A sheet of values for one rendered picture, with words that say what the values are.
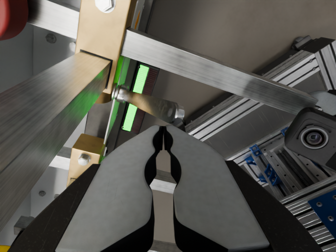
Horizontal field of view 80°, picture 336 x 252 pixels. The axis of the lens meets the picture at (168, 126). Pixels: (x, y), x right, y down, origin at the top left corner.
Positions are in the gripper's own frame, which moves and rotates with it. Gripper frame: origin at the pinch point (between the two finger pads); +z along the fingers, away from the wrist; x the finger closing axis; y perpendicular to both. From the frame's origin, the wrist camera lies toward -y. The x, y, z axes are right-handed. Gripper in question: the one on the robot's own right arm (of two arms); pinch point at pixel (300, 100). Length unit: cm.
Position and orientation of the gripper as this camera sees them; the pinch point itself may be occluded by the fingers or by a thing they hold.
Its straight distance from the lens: 38.6
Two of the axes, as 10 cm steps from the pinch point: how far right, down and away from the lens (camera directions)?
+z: -0.1, -5.0, 8.7
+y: 9.4, 2.8, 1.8
